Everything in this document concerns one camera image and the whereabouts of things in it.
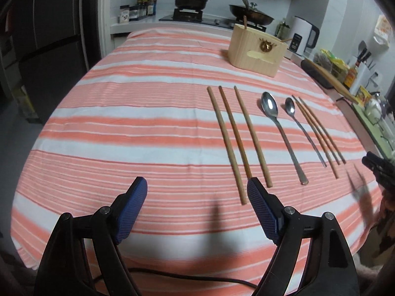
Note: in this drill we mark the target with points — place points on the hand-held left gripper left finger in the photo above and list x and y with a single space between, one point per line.
131 212

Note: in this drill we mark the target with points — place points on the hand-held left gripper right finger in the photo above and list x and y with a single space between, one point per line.
262 209

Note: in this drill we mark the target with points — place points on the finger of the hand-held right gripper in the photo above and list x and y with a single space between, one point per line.
381 175
378 158

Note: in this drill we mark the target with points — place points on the thin brown chopstick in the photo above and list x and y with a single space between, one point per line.
321 135
314 135
324 132

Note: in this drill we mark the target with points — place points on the thick wooden chopstick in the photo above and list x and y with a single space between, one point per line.
234 129
226 145
253 135

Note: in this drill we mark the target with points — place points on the small steel spoon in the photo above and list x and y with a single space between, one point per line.
290 106

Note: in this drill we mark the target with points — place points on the large steel spoon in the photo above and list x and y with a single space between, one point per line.
270 104

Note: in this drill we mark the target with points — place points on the beige utensil holder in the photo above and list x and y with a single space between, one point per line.
247 49

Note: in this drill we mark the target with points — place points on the white knife holder with utensils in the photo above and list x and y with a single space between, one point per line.
364 64

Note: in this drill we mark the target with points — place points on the green tray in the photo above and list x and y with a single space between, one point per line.
375 135

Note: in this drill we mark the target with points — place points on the yellow box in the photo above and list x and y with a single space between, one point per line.
364 95

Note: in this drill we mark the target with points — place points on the wooden cutting board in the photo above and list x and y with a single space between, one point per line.
336 88

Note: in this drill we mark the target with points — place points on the brown sauce bottle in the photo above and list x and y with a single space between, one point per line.
351 75

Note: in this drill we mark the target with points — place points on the orange striped tablecloth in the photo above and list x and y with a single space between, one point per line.
139 114

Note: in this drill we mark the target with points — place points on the black case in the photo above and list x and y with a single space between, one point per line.
317 75

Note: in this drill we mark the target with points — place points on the packaged food bags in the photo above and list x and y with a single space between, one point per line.
331 63

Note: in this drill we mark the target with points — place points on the white electric kettle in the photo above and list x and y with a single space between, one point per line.
301 35

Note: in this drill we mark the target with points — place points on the green glass bottle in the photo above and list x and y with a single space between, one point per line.
281 27

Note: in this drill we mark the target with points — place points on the dark refrigerator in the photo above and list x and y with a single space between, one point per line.
46 43

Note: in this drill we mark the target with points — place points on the black wok with lid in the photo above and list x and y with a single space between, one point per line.
251 14

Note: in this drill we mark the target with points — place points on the white labelled spice jar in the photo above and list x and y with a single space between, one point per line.
124 14

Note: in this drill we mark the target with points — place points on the black gas stove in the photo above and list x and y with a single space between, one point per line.
185 17

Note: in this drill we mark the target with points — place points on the steel ladle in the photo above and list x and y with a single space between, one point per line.
245 1

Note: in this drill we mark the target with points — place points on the group of seasoning bottles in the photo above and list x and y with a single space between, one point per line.
146 6

